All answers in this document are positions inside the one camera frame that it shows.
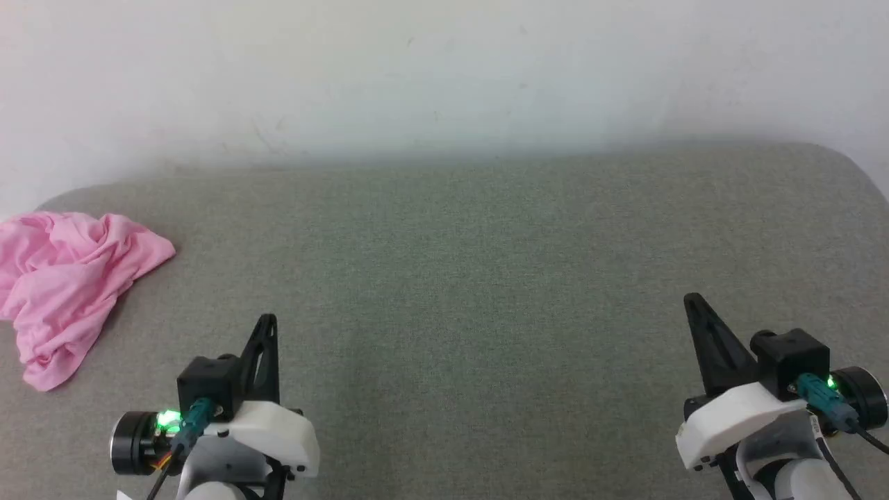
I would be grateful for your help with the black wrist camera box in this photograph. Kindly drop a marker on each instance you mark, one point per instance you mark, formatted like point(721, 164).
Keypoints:
point(792, 357)
point(208, 382)

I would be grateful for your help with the grey fabric sofa seat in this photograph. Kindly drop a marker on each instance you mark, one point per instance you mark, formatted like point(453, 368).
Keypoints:
point(472, 292)

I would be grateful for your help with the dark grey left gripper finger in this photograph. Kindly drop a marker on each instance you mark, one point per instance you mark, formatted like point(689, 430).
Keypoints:
point(271, 361)

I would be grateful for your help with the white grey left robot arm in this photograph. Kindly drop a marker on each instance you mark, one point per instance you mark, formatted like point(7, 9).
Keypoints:
point(135, 444)

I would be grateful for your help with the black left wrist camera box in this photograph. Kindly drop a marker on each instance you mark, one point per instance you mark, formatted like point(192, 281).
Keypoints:
point(208, 382)

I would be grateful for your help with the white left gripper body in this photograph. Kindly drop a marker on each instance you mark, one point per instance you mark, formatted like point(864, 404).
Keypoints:
point(278, 434)

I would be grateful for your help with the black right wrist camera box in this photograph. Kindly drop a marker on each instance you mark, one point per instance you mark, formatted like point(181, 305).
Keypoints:
point(792, 357)

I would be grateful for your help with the pink crumpled garment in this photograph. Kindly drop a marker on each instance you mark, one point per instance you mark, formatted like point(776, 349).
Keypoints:
point(62, 285)

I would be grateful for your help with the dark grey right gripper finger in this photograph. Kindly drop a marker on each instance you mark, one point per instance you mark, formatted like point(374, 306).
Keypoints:
point(719, 354)

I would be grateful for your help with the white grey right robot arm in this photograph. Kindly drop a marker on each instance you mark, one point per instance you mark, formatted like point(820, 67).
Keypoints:
point(865, 396)

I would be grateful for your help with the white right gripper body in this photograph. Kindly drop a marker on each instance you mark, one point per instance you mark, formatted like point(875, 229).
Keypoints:
point(736, 420)

